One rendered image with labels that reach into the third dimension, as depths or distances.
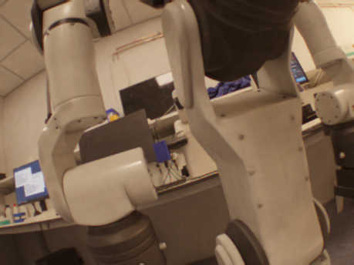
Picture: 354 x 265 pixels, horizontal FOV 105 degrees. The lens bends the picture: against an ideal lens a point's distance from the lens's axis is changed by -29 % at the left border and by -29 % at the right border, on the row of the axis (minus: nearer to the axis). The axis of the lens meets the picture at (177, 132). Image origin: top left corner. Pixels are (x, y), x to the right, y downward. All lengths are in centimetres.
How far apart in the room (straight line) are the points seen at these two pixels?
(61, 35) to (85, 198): 19
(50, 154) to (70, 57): 11
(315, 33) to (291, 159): 25
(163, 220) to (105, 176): 154
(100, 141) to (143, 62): 116
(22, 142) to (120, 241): 272
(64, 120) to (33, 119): 259
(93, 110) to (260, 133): 20
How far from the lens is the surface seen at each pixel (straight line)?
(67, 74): 23
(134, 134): 124
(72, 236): 218
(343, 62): 44
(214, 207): 169
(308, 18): 42
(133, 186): 20
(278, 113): 27
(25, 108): 301
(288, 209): 29
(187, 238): 176
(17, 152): 296
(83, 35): 26
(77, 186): 22
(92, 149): 136
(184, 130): 89
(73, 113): 21
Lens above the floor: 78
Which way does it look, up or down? 13 degrees up
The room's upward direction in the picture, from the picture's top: 19 degrees counter-clockwise
